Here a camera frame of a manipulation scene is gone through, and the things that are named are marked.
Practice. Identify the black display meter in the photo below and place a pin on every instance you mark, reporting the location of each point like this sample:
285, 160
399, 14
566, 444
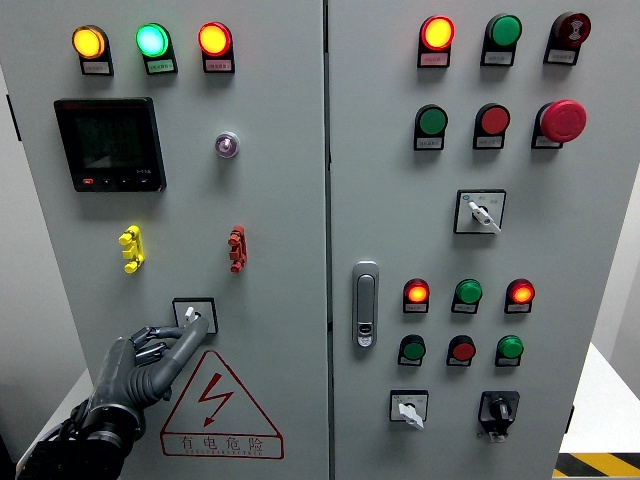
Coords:
110, 144

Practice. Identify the dark red buzzer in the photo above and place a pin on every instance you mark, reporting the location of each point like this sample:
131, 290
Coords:
572, 26

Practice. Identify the large red push button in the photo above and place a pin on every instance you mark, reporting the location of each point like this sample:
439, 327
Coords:
494, 119

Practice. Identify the silver door lock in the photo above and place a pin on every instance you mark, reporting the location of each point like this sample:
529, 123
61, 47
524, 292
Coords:
365, 305

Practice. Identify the small green push button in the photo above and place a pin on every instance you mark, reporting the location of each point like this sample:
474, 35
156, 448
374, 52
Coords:
413, 350

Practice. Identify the small white lamp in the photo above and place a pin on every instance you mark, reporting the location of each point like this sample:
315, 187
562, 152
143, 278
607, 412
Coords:
226, 145

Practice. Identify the red warning triangle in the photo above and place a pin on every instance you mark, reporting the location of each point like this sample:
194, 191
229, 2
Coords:
213, 398

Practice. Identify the small label plate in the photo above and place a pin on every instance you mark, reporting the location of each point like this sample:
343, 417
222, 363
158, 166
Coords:
429, 143
463, 308
545, 141
408, 362
218, 65
97, 67
161, 65
458, 362
497, 58
488, 142
560, 56
415, 308
434, 59
517, 308
506, 362

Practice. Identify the black door hinge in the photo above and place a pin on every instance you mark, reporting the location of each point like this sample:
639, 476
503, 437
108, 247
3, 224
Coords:
13, 117
570, 420

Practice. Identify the small green lamp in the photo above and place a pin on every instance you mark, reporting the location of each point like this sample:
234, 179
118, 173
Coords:
510, 347
468, 291

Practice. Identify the grey door with lock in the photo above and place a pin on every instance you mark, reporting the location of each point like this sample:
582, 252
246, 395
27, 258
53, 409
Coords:
395, 220

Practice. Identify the yellow round lamp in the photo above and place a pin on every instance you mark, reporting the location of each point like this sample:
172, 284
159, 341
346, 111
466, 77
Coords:
89, 42

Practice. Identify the large red stop button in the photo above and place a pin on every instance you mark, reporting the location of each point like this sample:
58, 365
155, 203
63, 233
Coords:
563, 120

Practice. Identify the black yellow striped tape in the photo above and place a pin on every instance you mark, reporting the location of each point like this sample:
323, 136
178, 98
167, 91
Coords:
600, 465

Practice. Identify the small red lit lamp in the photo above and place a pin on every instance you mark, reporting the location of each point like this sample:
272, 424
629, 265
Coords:
521, 292
416, 292

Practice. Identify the large green push button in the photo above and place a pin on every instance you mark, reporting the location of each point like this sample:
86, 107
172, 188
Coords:
432, 120

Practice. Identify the small red push button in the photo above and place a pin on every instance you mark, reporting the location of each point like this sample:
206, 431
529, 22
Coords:
463, 351

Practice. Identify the large red lit lamp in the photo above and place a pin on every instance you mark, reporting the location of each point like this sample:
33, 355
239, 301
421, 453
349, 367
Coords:
214, 39
437, 33

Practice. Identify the large dark green lamp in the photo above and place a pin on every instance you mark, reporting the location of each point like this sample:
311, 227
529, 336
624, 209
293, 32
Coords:
504, 30

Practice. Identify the grey door with display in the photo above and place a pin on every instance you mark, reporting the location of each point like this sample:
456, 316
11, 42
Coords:
280, 225

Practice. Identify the bright green lit lamp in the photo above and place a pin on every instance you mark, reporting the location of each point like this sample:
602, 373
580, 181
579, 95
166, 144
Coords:
152, 40

